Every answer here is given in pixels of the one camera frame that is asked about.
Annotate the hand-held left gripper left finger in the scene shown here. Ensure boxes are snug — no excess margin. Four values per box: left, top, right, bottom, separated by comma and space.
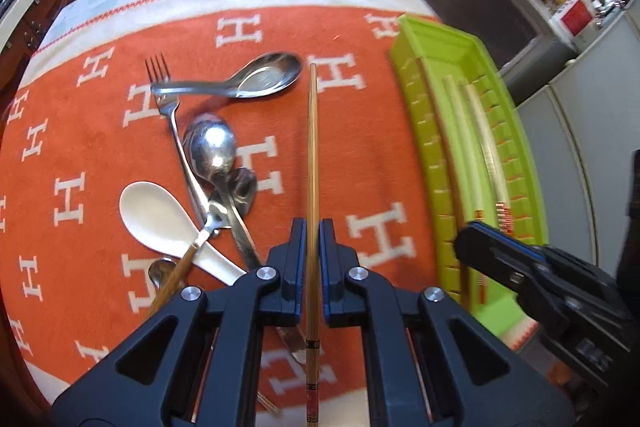
50, 218, 308, 427

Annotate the grey refrigerator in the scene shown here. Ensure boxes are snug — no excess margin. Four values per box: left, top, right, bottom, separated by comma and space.
515, 0, 640, 258

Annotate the large metal soup spoon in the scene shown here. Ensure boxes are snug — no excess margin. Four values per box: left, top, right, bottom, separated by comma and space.
150, 51, 304, 100

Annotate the bamboo chopstick with dark bands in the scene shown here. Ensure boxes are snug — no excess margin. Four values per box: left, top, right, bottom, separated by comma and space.
304, 63, 323, 427

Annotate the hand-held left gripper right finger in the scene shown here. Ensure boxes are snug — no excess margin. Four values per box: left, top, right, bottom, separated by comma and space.
320, 218, 576, 427

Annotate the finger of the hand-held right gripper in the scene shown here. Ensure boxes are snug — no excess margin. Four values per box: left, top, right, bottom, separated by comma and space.
472, 222, 618, 288
457, 223, 576, 333

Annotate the green plastic utensil tray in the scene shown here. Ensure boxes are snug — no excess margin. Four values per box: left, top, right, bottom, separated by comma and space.
389, 14, 551, 333

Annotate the metal tablespoon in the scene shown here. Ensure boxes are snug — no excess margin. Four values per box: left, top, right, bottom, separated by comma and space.
182, 116, 307, 365

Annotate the red and white canister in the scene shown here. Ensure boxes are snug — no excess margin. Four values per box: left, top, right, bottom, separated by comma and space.
550, 0, 598, 40

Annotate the pale chopstick with red stripes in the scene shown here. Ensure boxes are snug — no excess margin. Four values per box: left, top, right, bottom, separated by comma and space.
441, 76, 488, 305
464, 83, 516, 238

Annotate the small metal spoon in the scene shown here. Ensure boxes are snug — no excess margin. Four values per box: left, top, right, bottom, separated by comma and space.
147, 258, 176, 293

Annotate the metal fork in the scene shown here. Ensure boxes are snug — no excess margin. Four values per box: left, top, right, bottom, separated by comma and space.
144, 53, 211, 230

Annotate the white ceramic spoon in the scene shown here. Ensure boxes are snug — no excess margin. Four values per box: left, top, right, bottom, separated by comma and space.
119, 181, 248, 287

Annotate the wooden-handled metal spoon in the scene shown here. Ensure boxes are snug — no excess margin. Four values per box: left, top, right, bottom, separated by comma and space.
147, 167, 259, 315

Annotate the orange patterned blanket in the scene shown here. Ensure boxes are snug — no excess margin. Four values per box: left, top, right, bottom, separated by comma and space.
0, 0, 541, 427

